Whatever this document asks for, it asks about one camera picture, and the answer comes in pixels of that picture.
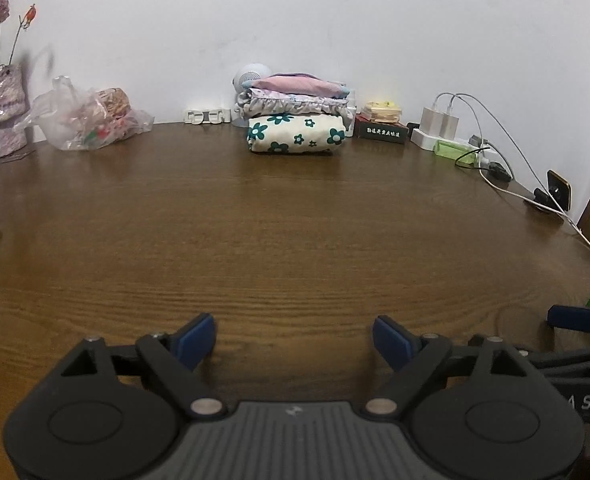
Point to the black phone on stand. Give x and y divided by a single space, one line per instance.
555 198

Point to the white power strip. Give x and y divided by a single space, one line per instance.
427 142

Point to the knitted vase with flowers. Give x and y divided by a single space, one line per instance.
13 99

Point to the white round lamp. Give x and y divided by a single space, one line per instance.
245 75

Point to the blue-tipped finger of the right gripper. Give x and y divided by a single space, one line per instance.
569 318

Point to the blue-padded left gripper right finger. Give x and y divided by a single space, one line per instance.
418 364

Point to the clear plastic bag with snacks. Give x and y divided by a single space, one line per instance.
73 119

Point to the yellow round container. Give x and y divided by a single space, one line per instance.
386 111

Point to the black box with text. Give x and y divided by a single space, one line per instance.
380 131

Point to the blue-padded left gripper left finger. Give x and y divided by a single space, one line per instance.
167 364

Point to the white charger adapters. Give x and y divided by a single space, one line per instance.
434 123

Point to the green rectangular device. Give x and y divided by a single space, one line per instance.
464 153

